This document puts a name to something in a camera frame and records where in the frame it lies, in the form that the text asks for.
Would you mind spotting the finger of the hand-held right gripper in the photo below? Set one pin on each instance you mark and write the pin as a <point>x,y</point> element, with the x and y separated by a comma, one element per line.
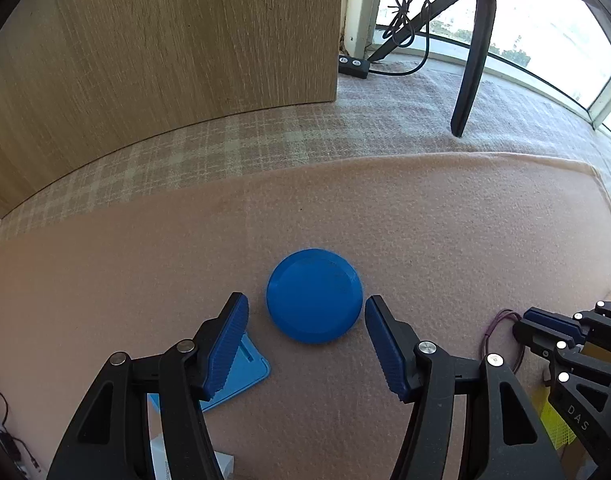
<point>550,321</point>
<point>540,337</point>

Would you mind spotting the light blue plastic case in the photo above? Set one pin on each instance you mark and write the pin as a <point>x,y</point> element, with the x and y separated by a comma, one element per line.
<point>250,365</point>

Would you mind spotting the yellow shuttlecock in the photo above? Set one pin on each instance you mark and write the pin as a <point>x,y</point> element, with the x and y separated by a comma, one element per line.
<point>555,425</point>

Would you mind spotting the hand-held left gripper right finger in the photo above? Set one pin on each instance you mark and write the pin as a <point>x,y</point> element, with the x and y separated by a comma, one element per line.
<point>388,350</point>

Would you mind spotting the black tripod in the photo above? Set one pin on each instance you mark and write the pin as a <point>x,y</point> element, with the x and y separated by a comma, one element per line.
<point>470,85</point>

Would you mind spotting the cardboard box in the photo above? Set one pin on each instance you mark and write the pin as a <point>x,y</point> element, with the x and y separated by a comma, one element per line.
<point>605,357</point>

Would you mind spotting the blue round lid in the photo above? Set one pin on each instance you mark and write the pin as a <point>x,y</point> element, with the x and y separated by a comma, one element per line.
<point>313,295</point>

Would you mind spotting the checked blanket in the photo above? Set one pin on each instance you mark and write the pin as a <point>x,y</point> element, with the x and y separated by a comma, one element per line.
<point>235,140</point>

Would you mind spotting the black power strip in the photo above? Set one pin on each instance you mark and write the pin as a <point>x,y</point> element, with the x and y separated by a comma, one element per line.
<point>354,66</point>

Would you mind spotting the small white box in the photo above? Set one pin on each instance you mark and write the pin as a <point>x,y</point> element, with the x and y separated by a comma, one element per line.
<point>224,466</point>

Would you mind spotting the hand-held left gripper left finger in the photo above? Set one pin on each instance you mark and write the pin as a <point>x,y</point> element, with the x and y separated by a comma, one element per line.
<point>228,345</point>

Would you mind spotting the white window frame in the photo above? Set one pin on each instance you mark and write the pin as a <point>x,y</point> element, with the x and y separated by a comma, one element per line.
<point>360,5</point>

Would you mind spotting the light wooden board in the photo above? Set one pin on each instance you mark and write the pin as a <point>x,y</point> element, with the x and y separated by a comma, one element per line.
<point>160,50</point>

